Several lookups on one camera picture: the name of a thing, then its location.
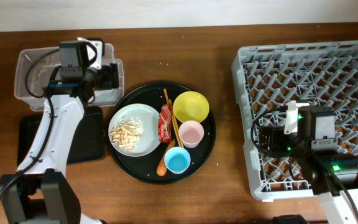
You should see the red snack wrapper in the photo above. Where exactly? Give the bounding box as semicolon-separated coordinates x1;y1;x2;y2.
158;104;172;143

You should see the pink cup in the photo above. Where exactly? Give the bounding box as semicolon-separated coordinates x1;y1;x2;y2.
179;121;204;148

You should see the yellow bowl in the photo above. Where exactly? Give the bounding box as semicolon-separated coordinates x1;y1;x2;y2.
173;91;209;123

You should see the blue cup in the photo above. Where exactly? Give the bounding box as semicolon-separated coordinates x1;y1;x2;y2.
164;147;191;174

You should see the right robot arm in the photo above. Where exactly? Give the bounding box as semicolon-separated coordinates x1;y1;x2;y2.
251;105;358;223

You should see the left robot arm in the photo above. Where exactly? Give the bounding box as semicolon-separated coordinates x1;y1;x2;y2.
0;37;114;223

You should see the grey dishwasher rack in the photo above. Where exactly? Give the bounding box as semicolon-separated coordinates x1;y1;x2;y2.
231;40;358;202

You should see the grey plate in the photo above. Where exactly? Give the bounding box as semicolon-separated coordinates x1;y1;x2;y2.
108;103;160;157

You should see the food scraps pile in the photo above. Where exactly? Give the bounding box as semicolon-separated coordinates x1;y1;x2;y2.
109;119;144;151

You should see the wooden chopstick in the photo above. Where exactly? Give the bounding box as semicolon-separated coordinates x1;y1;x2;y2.
163;88;185;149
168;99;184;147

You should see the black rectangular tray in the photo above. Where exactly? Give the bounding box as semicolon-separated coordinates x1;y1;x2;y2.
17;106;105;164

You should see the clear plastic bin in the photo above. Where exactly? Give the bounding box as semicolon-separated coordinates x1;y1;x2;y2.
14;43;124;111

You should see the round black serving tray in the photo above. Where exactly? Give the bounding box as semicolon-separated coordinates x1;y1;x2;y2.
105;81;216;185

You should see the orange carrot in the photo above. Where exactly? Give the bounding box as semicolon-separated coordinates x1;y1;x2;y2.
156;140;176;177

